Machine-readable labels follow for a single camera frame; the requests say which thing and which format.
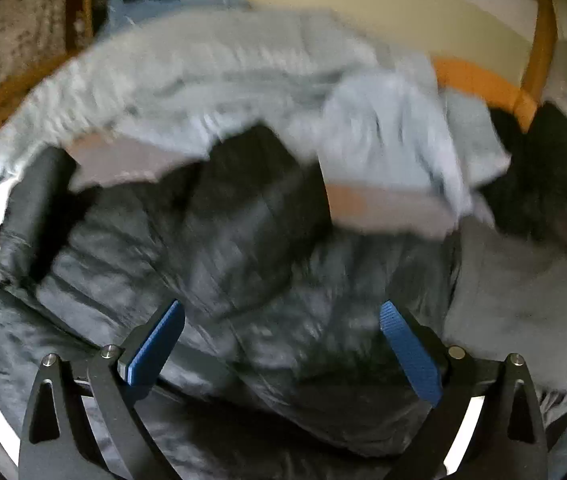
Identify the orange pillow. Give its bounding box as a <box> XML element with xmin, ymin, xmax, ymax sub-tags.
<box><xmin>431</xmin><ymin>56</ymin><xmax>538</xmax><ymax>132</ymax></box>

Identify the grey folded garment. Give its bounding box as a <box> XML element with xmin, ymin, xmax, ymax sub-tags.
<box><xmin>444</xmin><ymin>218</ymin><xmax>567</xmax><ymax>393</ymax></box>

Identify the black fleece coat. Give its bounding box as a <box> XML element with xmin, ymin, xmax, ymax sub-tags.
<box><xmin>480</xmin><ymin>102</ymin><xmax>567</xmax><ymax>250</ymax></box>

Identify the light blue duvet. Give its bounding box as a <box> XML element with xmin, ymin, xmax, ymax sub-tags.
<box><xmin>0</xmin><ymin>8</ymin><xmax>510</xmax><ymax>222</ymax></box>

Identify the wooden bed frame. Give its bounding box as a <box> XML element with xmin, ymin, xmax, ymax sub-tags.
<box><xmin>0</xmin><ymin>0</ymin><xmax>560</xmax><ymax>162</ymax></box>

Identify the blue pillow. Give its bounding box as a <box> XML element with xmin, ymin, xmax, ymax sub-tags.
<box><xmin>98</xmin><ymin>0</ymin><xmax>252</xmax><ymax>38</ymax></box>

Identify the dark quilted down jacket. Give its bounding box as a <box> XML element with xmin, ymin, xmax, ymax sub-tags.
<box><xmin>0</xmin><ymin>123</ymin><xmax>465</xmax><ymax>480</ymax></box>

